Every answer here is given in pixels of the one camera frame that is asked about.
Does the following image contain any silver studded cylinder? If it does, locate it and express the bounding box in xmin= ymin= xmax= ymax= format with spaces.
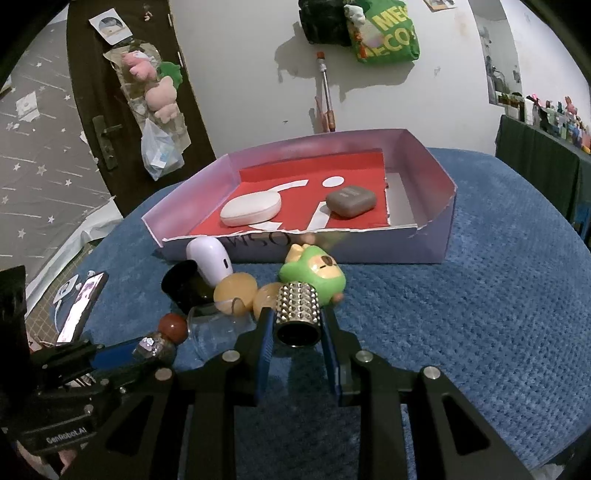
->
xmin=273 ymin=282 xmax=324 ymax=348

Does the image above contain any table with dark green cloth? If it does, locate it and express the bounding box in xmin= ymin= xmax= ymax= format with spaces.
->
xmin=495 ymin=114 xmax=591 ymax=241

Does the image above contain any grey star-print cloth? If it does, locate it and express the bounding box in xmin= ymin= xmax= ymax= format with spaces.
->
xmin=0 ymin=46 xmax=116 ymax=301

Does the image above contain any bead bottle with brown ball stopper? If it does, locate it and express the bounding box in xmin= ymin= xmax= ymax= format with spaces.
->
xmin=133 ymin=313 xmax=189 ymax=367

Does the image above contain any translucent orange ball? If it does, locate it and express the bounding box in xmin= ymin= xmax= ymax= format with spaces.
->
xmin=213 ymin=272 xmax=258 ymax=317
xmin=253 ymin=282 xmax=284 ymax=320

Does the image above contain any green plush toy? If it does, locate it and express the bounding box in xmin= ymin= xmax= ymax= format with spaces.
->
xmin=157 ymin=62 xmax=183 ymax=88

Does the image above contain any photo sticker on door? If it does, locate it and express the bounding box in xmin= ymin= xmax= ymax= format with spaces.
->
xmin=89 ymin=7 xmax=130 ymax=46

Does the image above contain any purple cardboard box red lining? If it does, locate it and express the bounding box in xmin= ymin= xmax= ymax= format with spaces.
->
xmin=141 ymin=128 xmax=458 ymax=265

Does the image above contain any pink plush toys bag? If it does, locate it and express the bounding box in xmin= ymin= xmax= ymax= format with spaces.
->
xmin=67 ymin=0 xmax=218 ymax=217

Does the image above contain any grey earbud case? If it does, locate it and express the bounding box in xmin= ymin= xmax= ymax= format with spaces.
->
xmin=325 ymin=185 xmax=376 ymax=217

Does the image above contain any row of small figurines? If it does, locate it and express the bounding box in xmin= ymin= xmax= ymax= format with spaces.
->
xmin=499 ymin=90 xmax=591 ymax=153

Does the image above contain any black cup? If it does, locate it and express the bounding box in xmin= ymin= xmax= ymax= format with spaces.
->
xmin=161 ymin=260 xmax=218 ymax=312

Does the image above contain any white oval case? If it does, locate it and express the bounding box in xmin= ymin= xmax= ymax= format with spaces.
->
xmin=220 ymin=191 xmax=282 ymax=227

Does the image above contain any clear plastic bag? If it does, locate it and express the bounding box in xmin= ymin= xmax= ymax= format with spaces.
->
xmin=140 ymin=117 xmax=184 ymax=181

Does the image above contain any green printed bag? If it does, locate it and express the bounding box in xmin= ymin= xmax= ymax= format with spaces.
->
xmin=344 ymin=0 xmax=421 ymax=64

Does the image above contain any white printed card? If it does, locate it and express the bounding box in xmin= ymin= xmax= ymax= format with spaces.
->
xmin=53 ymin=274 xmax=80 ymax=306

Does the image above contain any small pink plush toy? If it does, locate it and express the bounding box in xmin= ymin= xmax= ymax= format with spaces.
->
xmin=121 ymin=52 xmax=158 ymax=81

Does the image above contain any black bag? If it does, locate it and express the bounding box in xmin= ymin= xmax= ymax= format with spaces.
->
xmin=298 ymin=0 xmax=356 ymax=46

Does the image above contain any black smartphone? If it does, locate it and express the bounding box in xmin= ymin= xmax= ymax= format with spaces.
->
xmin=56 ymin=271 xmax=110 ymax=346

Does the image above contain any large pink plush toy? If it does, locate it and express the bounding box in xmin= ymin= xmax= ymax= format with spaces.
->
xmin=145 ymin=76 xmax=178 ymax=123

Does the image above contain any clear glass cup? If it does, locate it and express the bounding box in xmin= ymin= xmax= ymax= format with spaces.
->
xmin=187 ymin=305 xmax=257 ymax=363

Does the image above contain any metal door handle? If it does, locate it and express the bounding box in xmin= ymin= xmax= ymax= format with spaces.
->
xmin=91 ymin=115 xmax=122 ymax=171

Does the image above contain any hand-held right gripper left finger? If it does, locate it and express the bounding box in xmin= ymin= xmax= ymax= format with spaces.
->
xmin=76 ymin=305 xmax=278 ymax=480

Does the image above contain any green toy figure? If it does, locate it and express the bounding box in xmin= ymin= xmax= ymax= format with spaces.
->
xmin=278 ymin=244 xmax=348 ymax=308

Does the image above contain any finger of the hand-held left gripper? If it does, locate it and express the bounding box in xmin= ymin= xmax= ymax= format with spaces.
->
xmin=30 ymin=339 xmax=141 ymax=372
xmin=34 ymin=369 xmax=162 ymax=401

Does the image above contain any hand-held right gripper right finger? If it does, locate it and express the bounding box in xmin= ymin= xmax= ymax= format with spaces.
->
xmin=321 ymin=307 xmax=536 ymax=480

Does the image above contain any white egg-shaped case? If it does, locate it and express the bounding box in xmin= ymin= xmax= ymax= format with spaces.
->
xmin=186 ymin=235 xmax=232 ymax=287

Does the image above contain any metal pole with orange grip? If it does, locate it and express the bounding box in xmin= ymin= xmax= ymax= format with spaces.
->
xmin=315 ymin=52 xmax=337 ymax=134

